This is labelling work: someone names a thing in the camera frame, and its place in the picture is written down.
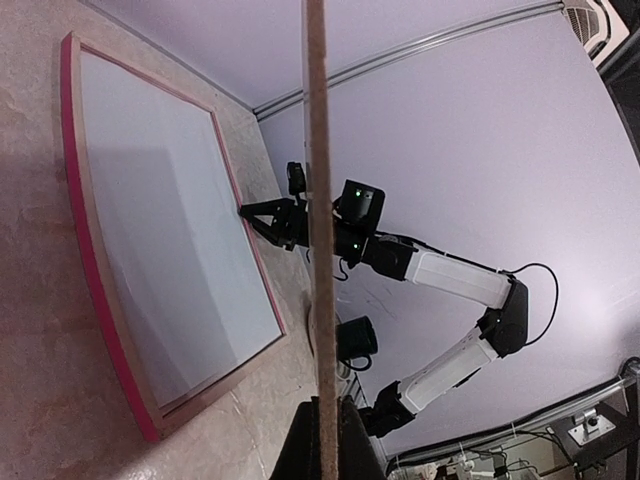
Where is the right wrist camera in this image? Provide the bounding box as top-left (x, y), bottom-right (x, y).
top-left (286, 162), bottom-right (307, 198)

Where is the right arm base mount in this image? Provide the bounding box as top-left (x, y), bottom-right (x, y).
top-left (358, 381), bottom-right (416, 439)

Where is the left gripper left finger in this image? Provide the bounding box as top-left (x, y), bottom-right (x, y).
top-left (270, 397), bottom-right (321, 480)

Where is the black cylindrical cup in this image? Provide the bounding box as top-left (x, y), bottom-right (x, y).
top-left (336, 316), bottom-right (379, 372)

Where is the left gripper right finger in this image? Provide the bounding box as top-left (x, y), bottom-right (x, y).
top-left (338, 396), bottom-right (385, 480)

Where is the pink wooden picture frame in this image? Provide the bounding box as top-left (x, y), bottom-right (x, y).
top-left (60, 31), bottom-right (290, 443)

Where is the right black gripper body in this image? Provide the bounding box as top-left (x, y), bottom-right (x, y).
top-left (279, 199), bottom-right (310, 250)

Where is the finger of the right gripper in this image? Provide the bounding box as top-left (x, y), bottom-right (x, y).
top-left (239, 198), bottom-right (293, 247)

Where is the front aluminium rail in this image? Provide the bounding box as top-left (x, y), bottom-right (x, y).
top-left (385, 356), bottom-right (639, 477)

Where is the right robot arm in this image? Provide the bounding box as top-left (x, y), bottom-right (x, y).
top-left (332, 180), bottom-right (529, 438)

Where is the right aluminium corner post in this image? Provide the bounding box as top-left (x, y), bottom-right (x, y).
top-left (252, 0), bottom-right (569, 121)

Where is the brown cardboard backing board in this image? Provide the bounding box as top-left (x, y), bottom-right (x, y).
top-left (302, 1), bottom-right (339, 479)

